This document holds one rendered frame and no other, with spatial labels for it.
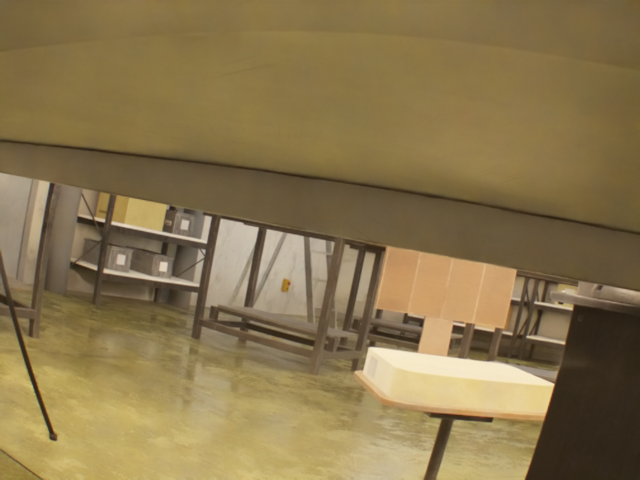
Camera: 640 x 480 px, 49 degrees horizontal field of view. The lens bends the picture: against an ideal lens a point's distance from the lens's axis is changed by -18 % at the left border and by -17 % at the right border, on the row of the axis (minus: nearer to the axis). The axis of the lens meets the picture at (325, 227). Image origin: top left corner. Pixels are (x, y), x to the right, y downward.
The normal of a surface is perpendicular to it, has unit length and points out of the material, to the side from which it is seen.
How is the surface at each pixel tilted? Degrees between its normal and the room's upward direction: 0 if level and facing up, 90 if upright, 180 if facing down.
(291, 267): 90
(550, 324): 90
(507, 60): 180
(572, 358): 90
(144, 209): 90
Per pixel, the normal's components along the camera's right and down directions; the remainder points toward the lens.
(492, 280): -0.16, -0.07
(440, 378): 0.13, 0.00
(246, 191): -0.48, -0.12
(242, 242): 0.85, 0.15
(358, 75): -0.19, 0.98
